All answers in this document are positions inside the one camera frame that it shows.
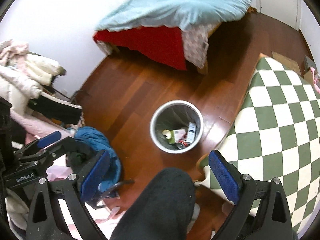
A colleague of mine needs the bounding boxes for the blue garment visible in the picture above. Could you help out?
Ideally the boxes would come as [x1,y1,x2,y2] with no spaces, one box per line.
[67,126,121,192]

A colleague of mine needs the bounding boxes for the black office chair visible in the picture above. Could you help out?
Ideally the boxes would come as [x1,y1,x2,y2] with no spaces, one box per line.
[28,92,82,125]

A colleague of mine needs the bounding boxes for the red soda can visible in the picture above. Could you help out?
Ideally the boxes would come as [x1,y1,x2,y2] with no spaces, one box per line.
[176,136,189,150]

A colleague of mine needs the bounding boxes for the black fuzzy trouser leg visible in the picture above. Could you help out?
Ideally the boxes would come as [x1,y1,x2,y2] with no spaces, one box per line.
[111,167,196,239]

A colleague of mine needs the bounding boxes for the patterned grey pink blanket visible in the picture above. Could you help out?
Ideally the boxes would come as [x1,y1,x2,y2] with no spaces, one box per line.
[182,23,220,71]

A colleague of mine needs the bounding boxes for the white round trash bin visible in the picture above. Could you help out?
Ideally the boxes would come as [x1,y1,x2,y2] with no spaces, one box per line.
[149,100,204,154]

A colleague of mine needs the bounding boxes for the pink patterned bag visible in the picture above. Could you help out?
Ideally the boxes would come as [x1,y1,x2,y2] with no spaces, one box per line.
[310,67,320,93]

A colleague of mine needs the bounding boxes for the red bed sheet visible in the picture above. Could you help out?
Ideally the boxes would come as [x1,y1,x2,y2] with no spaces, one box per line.
[93,26,187,70]

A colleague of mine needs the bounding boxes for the green white checkered tablecloth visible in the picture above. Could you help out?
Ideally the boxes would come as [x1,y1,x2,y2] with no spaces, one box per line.
[195,56,320,233]

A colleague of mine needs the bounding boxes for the green white box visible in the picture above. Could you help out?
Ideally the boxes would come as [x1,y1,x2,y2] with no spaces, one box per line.
[162,129,186,145]

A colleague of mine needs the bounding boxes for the pile of pale clothes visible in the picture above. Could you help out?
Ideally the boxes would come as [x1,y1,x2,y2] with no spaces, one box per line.
[1,40,69,138]

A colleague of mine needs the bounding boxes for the white blue small carton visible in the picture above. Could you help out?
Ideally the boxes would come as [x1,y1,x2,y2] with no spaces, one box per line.
[186,122,196,144]

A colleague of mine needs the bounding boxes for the white door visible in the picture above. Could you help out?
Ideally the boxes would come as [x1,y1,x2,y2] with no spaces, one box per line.
[254,0,301,30]

